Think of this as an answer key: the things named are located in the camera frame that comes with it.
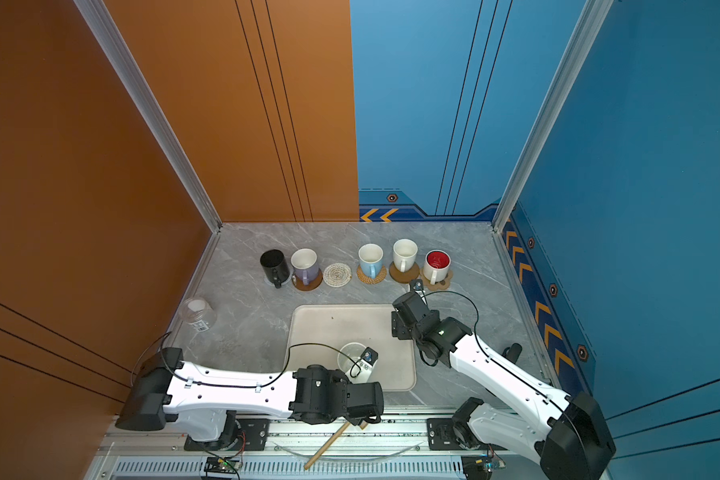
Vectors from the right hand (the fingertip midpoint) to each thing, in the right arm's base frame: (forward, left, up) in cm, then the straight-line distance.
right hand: (404, 318), depth 82 cm
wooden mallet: (-28, +19, -11) cm, 36 cm away
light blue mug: (+25, +10, -2) cm, 27 cm away
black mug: (+20, +41, -2) cm, 46 cm away
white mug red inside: (+21, -12, -3) cm, 24 cm away
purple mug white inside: (+24, +32, -6) cm, 41 cm away
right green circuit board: (-32, -16, -13) cm, 38 cm away
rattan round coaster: (+20, +7, -9) cm, 23 cm away
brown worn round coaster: (+18, +29, -9) cm, 35 cm away
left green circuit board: (-32, +46, -12) cm, 57 cm away
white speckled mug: (-15, +13, +14) cm, 25 cm away
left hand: (-20, +11, -2) cm, 22 cm away
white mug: (+24, -2, 0) cm, 24 cm away
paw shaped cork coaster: (+19, -14, -11) cm, 26 cm away
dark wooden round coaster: (+22, -2, -11) cm, 25 cm away
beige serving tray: (+2, +27, -13) cm, 30 cm away
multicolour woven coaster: (+23, +21, -11) cm, 33 cm away
